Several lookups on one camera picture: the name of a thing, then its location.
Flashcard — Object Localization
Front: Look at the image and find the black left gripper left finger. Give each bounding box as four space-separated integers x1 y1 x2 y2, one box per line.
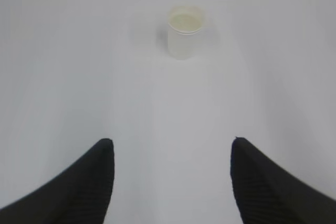
1 138 115 223

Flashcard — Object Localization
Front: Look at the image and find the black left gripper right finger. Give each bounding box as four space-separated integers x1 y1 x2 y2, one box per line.
230 137 335 223

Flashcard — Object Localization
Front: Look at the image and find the white paper cup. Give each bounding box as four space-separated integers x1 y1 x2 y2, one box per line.
167 6 205 60

